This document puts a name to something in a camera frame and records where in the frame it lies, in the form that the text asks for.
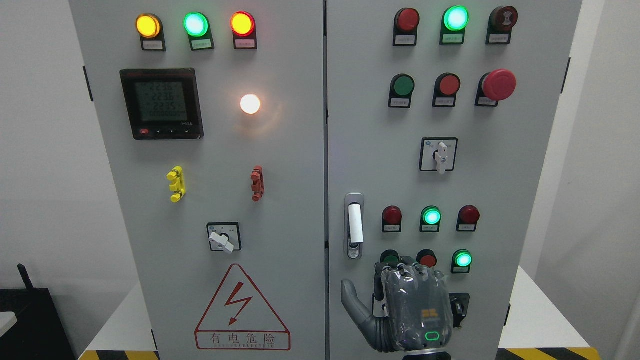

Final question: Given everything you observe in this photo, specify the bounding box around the red push button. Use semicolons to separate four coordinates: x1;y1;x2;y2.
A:
416;249;438;268
432;72;461;108

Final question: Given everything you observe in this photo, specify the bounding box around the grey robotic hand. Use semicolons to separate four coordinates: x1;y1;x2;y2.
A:
341;256;454;353

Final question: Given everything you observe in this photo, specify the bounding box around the red-orange indicator light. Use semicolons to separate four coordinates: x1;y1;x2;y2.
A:
230;11;258;50

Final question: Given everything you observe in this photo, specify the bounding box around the grey right cabinet door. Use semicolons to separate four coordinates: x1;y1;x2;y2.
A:
326;0;583;360

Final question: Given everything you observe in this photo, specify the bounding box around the green push button upper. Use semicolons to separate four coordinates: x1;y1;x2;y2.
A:
388;73;415;109

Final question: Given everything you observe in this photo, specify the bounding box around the red emergency stop mushroom button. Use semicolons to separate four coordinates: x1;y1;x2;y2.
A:
474;68;517;107

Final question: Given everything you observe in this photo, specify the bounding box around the yellow terminal connector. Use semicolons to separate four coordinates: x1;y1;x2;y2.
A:
166;166;186;203

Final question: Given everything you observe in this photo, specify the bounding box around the green lit indicator middle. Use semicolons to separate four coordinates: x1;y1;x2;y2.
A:
419;205;442;233

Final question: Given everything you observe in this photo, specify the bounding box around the green indicator light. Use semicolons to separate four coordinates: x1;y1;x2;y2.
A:
439;5;470;45
183;11;215;51

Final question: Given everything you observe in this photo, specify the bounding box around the white rotary switch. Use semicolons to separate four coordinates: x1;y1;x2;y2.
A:
370;293;387;317
418;137;458;174

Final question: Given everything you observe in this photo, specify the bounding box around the white platform with hazard stripes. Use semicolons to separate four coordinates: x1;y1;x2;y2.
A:
80;268;601;360

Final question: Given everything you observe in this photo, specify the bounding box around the silver door handle lock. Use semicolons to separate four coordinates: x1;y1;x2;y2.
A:
343;193;365;260

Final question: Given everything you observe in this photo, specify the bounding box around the dark red buzzer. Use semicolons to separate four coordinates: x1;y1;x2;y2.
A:
486;6;519;45

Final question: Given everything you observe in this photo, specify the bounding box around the dark red indicator light left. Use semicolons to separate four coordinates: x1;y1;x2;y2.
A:
382;205;403;233

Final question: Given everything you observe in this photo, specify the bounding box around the black digital power meter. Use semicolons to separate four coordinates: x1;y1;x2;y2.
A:
119;68;204;141

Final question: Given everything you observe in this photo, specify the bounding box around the grey cabinet door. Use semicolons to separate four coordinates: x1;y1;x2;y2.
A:
326;0;583;360
70;0;326;360

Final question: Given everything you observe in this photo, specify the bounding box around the yellow indicator light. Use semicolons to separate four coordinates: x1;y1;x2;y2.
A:
135;13;166;51

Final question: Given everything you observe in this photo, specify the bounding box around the dark red indicator light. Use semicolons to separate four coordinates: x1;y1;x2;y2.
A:
455;205;481;232
382;205;403;233

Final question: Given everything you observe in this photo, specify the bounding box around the white rotary switch lower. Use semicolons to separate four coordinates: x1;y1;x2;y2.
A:
370;293;387;317

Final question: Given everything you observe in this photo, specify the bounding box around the black rotary switch lower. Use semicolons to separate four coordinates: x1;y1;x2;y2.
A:
449;292;471;329

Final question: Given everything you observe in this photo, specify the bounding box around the black box with antenna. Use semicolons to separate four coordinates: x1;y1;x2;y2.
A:
0;264;75;360

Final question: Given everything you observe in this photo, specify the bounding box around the red indicator light top right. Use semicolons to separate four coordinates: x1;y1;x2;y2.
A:
392;7;420;47

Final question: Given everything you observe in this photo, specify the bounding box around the green indicator light top left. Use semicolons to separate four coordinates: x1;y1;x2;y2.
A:
183;11;215;51

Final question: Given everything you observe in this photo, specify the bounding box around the red electric hazard warning sticker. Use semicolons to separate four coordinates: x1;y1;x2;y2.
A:
194;263;291;351

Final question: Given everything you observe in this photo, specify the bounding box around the dark red indicator light right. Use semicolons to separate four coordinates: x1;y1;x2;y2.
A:
455;205;481;232

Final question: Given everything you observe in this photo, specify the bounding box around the white rotary switch upper right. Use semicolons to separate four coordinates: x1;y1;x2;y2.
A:
418;137;458;174

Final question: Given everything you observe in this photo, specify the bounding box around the grey left cabinet door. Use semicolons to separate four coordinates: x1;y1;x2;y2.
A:
70;0;326;360

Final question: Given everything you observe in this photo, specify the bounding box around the white rotary switch left door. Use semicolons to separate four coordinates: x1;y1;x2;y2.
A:
206;222;243;255

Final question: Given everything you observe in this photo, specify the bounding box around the green lit push button lower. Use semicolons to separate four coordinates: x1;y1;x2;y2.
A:
450;249;473;274

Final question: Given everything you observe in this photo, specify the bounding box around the red push button upper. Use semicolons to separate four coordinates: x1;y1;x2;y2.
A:
432;72;461;108

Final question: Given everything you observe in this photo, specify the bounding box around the red push button lower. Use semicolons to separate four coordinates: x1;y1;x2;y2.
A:
416;249;438;268

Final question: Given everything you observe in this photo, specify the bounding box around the red terminal connector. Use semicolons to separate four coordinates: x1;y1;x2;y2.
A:
250;165;265;202

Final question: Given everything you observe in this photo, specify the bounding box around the green indicator light top right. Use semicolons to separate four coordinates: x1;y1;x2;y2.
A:
439;5;470;45

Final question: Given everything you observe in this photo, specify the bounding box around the white lit indicator lamp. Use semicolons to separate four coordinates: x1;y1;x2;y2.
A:
240;93;262;116

